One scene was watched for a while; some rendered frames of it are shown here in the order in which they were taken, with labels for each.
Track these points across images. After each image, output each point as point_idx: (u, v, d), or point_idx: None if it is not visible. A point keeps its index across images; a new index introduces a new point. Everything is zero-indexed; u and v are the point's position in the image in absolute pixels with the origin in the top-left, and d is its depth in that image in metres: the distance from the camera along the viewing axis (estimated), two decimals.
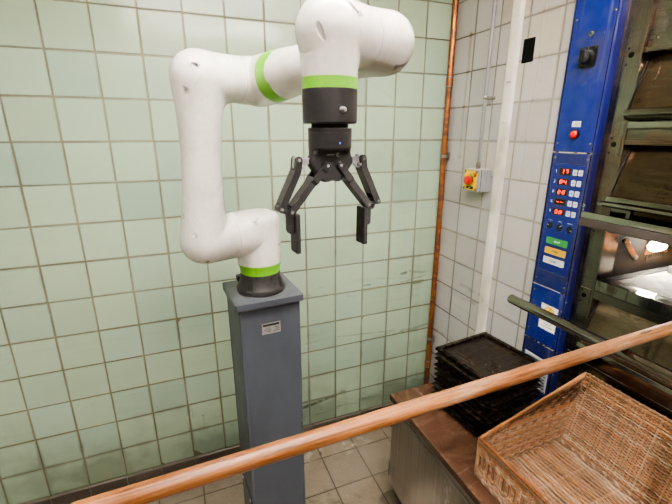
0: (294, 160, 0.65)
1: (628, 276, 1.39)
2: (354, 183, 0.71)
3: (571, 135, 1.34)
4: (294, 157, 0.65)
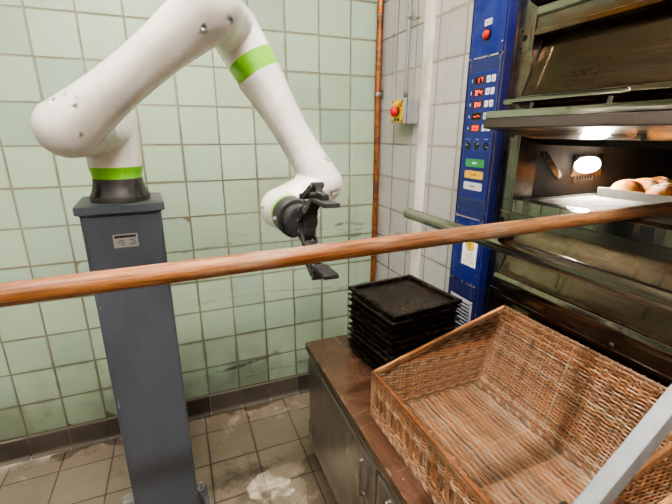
0: None
1: (551, 197, 1.24)
2: (305, 208, 0.81)
3: (483, 34, 1.19)
4: None
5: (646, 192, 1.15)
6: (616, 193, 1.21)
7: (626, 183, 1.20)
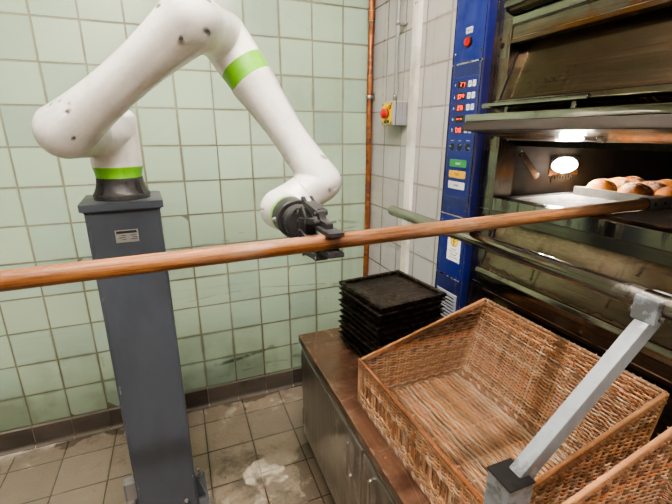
0: (306, 255, 0.86)
1: (529, 195, 1.31)
2: (307, 220, 0.80)
3: (465, 42, 1.26)
4: None
5: (617, 191, 1.22)
6: (590, 192, 1.28)
7: (600, 182, 1.27)
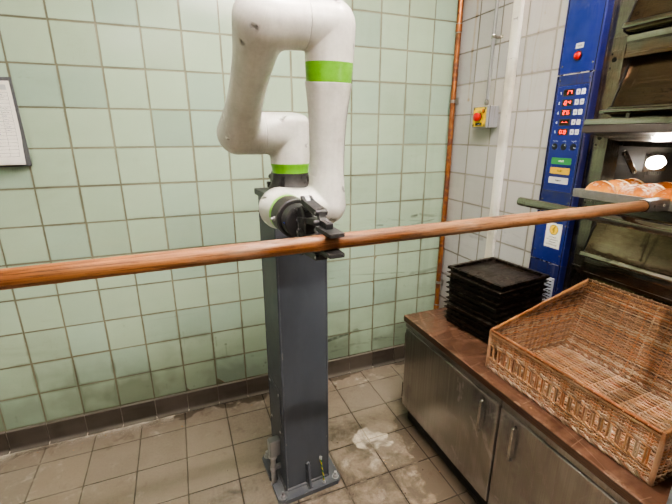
0: (305, 254, 0.86)
1: None
2: (307, 220, 0.80)
3: (575, 55, 1.45)
4: None
5: (616, 193, 1.23)
6: (589, 194, 1.29)
7: (599, 184, 1.27)
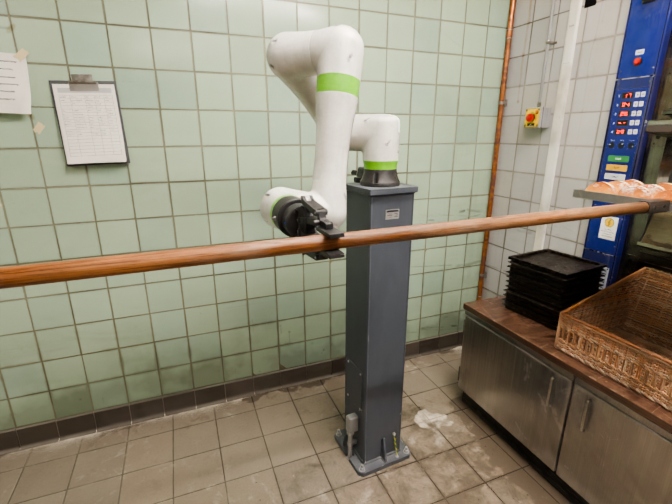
0: (306, 254, 0.86)
1: None
2: (307, 220, 0.80)
3: (635, 61, 1.57)
4: None
5: (616, 194, 1.23)
6: (590, 195, 1.29)
7: (599, 185, 1.28)
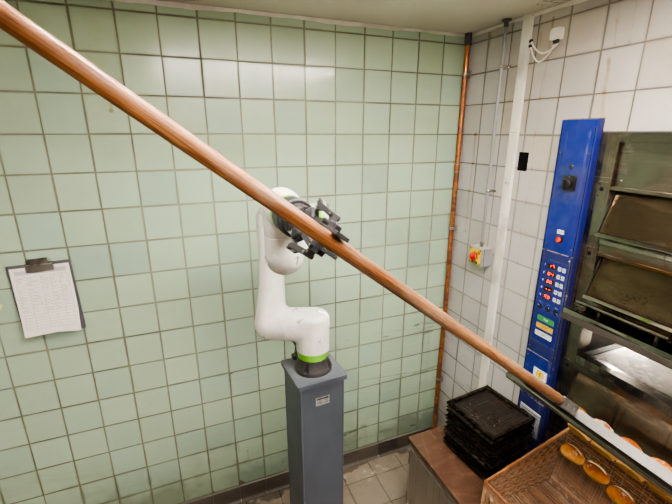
0: (289, 249, 0.84)
1: (603, 350, 1.73)
2: (314, 218, 0.81)
3: (556, 240, 1.68)
4: (289, 250, 0.85)
5: None
6: None
7: (580, 408, 1.58)
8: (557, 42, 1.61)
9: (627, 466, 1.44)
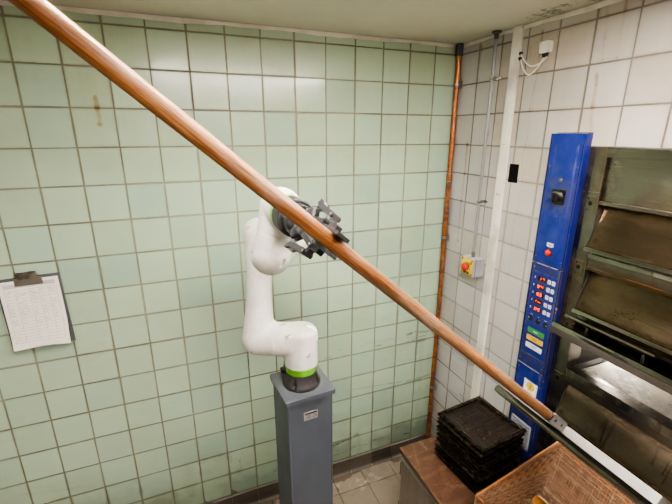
0: (287, 248, 0.84)
1: (593, 363, 1.73)
2: (314, 218, 0.81)
3: (546, 253, 1.68)
4: (288, 249, 0.85)
5: None
6: None
7: None
8: (546, 55, 1.61)
9: None
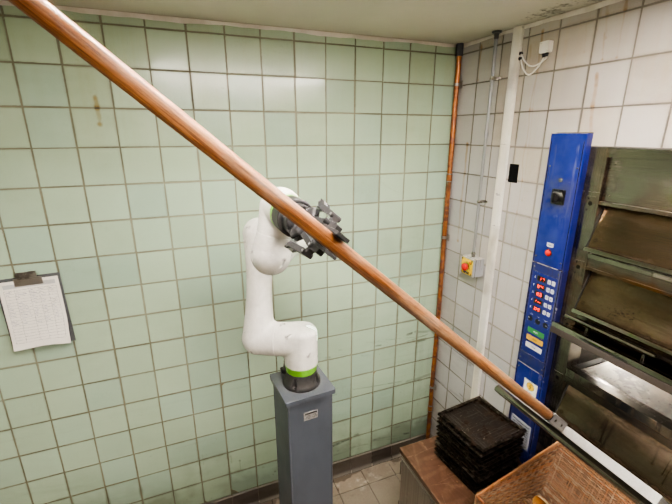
0: (287, 248, 0.84)
1: (593, 363, 1.73)
2: (314, 218, 0.81)
3: (546, 253, 1.68)
4: (288, 249, 0.85)
5: None
6: None
7: None
8: (546, 55, 1.61)
9: None
